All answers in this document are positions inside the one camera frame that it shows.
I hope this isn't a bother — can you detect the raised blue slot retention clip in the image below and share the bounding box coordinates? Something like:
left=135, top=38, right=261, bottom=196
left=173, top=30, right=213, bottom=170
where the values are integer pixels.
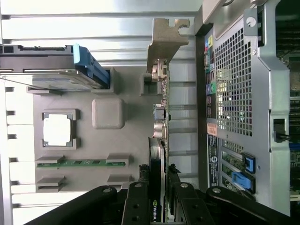
left=231, top=171, right=256, bottom=194

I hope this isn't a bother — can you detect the green RAM stick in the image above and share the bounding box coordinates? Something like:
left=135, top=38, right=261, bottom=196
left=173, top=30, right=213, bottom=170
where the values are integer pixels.
left=37, top=159, right=125, bottom=168

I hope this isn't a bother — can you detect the grey parts rack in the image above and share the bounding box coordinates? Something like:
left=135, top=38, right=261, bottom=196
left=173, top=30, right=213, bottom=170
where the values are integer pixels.
left=25, top=67, right=170, bottom=195

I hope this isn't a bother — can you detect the black intrusion switch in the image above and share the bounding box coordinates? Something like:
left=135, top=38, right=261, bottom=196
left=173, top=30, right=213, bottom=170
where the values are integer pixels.
left=272, top=118, right=292, bottom=143

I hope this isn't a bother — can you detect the silver CPU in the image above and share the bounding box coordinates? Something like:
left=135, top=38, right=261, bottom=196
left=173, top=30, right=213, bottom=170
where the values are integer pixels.
left=43, top=113, right=72, bottom=147

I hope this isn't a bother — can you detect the hard disk in blue caddy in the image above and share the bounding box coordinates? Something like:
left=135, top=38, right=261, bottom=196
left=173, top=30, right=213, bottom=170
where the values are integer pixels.
left=0, top=43, right=111, bottom=91

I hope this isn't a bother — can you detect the black open PC case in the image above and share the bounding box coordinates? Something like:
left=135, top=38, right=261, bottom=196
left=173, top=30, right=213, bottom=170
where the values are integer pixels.
left=194, top=0, right=300, bottom=218

